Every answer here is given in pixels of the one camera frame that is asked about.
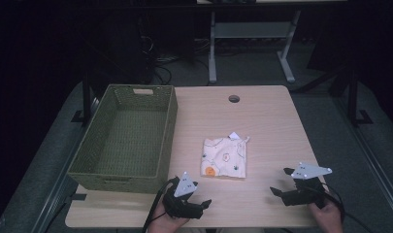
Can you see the person's left hand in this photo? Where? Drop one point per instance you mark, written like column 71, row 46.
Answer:
column 165, row 223

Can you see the white metal desk frame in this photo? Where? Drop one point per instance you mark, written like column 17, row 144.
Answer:
column 254, row 30

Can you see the black metal stand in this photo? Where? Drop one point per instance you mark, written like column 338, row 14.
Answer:
column 86, row 97
column 354, row 97

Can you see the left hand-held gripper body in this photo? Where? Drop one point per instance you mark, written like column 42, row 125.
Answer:
column 184, row 187

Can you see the folded printed cream cloth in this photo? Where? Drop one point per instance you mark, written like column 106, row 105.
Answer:
column 224, row 158

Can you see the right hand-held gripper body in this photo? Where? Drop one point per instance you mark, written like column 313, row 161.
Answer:
column 305, row 191

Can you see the person's right hand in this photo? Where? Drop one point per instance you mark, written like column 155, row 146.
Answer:
column 328, row 217

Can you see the green woven basket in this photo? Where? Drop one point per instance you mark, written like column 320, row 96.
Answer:
column 129, row 139

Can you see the black tape strip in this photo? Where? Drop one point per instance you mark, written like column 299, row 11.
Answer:
column 78, row 196

